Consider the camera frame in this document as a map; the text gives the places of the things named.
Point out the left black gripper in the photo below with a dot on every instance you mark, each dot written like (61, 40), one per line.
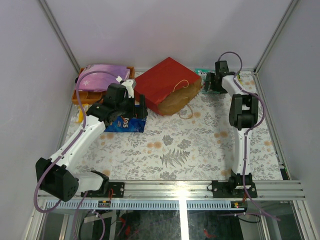
(136, 110)

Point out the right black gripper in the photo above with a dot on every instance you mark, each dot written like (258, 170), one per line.
(210, 78)

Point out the teal snack packet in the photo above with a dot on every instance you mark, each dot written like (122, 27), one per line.
(202, 73)

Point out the blue Doritos chip bag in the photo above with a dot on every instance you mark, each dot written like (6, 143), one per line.
(126, 124)

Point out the green yellow candy packet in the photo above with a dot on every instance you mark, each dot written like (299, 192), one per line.
(239, 78)

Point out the red paper bag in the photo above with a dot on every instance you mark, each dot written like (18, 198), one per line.
(167, 87)

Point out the yellow snack packet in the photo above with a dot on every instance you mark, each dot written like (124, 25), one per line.
(80, 115)

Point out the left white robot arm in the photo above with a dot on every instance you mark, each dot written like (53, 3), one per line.
(56, 175)

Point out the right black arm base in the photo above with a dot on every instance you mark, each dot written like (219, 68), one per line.
(225, 190)

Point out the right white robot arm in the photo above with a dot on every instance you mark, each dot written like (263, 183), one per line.
(243, 116)

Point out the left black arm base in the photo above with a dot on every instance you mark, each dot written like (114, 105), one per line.
(110, 190)

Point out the purple star cloth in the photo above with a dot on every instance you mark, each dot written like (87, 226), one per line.
(99, 81)

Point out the wooden compartment tray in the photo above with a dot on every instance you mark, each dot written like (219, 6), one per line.
(89, 97)

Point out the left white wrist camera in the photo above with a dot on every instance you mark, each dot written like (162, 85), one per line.
(129, 84)

